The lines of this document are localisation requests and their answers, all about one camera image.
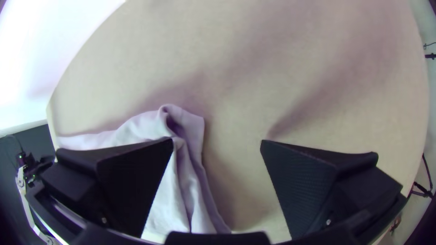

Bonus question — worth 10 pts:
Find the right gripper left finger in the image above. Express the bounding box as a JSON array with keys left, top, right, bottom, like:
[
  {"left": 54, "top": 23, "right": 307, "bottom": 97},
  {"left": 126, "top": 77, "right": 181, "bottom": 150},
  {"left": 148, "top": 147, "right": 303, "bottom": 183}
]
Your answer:
[{"left": 40, "top": 137, "right": 174, "bottom": 239}]

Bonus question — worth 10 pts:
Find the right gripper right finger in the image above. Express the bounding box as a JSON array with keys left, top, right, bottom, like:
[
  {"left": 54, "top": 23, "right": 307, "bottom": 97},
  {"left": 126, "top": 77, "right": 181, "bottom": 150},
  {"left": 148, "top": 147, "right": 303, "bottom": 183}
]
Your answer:
[{"left": 260, "top": 139, "right": 404, "bottom": 239}]

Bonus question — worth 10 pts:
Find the light grey t-shirt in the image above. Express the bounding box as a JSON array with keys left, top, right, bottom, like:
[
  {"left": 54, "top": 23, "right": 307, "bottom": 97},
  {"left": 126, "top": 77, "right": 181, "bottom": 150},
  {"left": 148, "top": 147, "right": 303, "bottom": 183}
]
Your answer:
[{"left": 56, "top": 103, "right": 232, "bottom": 244}]

